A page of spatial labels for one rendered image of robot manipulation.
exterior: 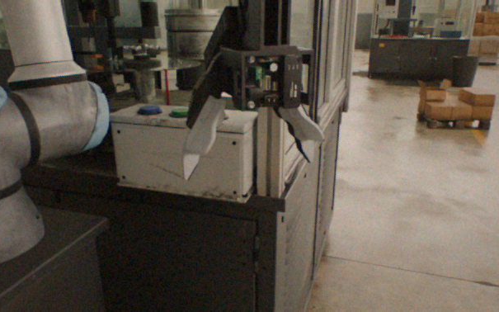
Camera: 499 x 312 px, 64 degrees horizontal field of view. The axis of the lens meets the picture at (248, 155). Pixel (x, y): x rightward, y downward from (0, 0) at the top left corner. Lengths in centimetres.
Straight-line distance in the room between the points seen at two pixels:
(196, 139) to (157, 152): 39
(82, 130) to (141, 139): 14
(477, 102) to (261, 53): 427
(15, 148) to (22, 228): 12
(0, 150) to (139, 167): 28
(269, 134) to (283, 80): 38
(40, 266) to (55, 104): 24
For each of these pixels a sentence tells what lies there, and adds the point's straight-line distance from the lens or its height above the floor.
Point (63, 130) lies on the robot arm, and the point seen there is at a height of 91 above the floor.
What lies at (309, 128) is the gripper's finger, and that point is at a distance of 44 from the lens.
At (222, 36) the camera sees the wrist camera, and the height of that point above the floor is 106.
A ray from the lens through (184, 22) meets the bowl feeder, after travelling 183.
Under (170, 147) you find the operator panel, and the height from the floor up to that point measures 84.
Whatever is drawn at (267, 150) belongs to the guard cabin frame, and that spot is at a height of 84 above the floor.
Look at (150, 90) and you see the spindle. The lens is 119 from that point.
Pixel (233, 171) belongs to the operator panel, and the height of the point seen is 81.
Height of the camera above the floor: 108
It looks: 19 degrees down
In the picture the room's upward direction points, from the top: straight up
